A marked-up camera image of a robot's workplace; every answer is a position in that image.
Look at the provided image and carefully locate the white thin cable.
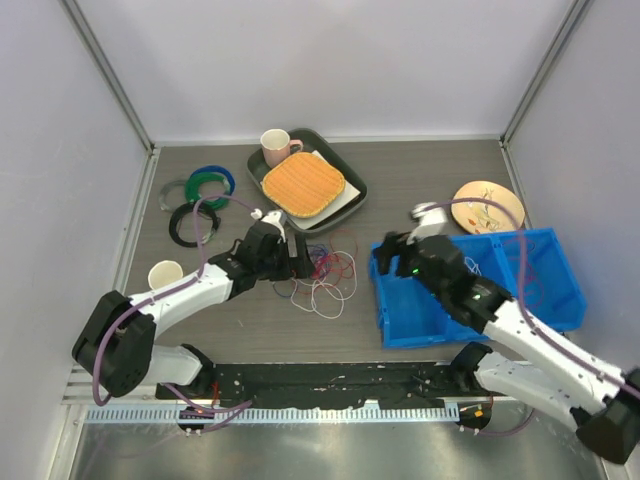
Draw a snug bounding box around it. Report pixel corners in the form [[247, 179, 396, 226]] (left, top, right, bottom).
[[287, 277, 359, 320]]

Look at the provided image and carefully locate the blue thin cable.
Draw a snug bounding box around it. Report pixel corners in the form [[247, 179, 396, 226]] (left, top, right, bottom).
[[272, 243, 351, 296]]

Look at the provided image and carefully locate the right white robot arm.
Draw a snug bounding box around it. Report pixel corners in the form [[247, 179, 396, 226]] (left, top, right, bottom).
[[373, 232, 639, 465]]

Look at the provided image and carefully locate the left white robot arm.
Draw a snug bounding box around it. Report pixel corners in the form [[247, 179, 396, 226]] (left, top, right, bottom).
[[71, 219, 315, 399]]

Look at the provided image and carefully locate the beige painted plate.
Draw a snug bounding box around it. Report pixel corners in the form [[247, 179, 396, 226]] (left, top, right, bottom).
[[450, 180, 527, 235]]

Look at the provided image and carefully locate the orange woven mat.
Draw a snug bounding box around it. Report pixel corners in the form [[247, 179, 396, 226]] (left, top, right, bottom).
[[262, 152, 346, 218]]

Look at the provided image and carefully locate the blue plastic bin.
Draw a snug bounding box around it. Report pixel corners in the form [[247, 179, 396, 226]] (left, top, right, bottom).
[[369, 228, 587, 349]]

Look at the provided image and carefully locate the yellow-green paper cup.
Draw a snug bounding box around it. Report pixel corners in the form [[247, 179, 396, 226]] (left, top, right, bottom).
[[147, 260, 184, 290]]

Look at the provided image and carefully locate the pink ceramic mug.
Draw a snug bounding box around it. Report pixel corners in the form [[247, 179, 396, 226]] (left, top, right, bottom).
[[260, 129, 303, 168]]

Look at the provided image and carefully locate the dark grey tray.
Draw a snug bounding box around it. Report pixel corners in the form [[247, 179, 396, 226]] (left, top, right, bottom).
[[246, 128, 370, 236]]

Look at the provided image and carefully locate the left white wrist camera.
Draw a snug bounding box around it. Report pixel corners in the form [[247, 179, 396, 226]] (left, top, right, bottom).
[[250, 208, 287, 242]]

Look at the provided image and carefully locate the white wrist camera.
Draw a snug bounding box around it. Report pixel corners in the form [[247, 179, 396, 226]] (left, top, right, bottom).
[[406, 202, 448, 245], [250, 208, 287, 242]]

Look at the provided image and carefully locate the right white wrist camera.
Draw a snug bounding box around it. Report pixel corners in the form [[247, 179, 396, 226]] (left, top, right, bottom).
[[406, 202, 448, 245]]

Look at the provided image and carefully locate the black coiled cable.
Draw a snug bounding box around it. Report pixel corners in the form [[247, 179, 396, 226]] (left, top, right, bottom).
[[168, 203, 221, 249]]

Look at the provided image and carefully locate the blue coiled cable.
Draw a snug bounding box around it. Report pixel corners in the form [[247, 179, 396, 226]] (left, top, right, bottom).
[[189, 162, 236, 201]]

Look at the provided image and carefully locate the grey coiled cable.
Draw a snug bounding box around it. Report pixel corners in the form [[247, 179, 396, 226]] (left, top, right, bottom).
[[159, 179, 190, 211]]

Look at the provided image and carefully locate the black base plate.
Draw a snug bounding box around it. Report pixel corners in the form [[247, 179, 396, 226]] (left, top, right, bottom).
[[180, 362, 489, 410]]

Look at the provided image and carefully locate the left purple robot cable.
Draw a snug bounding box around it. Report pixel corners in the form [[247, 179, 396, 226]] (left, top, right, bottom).
[[92, 194, 261, 407]]

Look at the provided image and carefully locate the grey slotted cable duct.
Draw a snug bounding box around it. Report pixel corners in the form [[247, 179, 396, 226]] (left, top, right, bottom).
[[85, 402, 459, 425]]

